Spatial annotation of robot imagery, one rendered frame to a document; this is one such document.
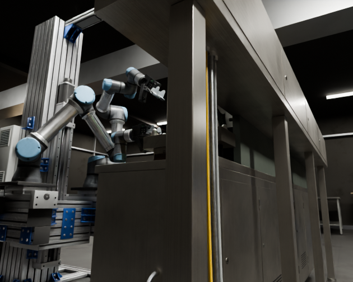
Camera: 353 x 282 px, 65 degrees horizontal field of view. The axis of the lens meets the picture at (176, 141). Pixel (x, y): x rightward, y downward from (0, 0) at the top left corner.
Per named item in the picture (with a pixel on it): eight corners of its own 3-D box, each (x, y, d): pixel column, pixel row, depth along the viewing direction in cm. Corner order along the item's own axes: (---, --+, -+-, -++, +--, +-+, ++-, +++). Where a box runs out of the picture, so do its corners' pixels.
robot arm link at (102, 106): (92, 106, 215) (104, 73, 174) (106, 108, 220) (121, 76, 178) (91, 119, 211) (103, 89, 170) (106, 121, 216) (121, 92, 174)
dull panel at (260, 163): (305, 189, 311) (303, 168, 316) (308, 189, 309) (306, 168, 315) (233, 164, 127) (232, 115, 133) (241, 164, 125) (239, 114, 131)
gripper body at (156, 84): (155, 80, 162) (143, 72, 169) (147, 93, 163) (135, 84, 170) (162, 85, 168) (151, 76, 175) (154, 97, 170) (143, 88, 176)
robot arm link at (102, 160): (85, 174, 200) (87, 155, 203) (103, 175, 206) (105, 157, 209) (87, 172, 190) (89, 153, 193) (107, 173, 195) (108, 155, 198)
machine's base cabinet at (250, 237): (256, 267, 323) (252, 193, 342) (317, 275, 290) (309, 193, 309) (80, 376, 116) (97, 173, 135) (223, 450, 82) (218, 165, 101)
